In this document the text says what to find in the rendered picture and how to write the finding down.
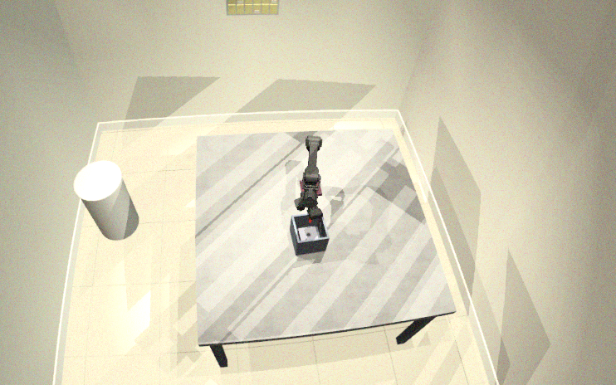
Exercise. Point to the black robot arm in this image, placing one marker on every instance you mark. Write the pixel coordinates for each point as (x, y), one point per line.
(311, 175)

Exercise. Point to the white plate with hole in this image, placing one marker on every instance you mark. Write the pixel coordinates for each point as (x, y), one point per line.
(307, 233)

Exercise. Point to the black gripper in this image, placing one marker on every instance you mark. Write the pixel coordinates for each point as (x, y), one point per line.
(314, 212)

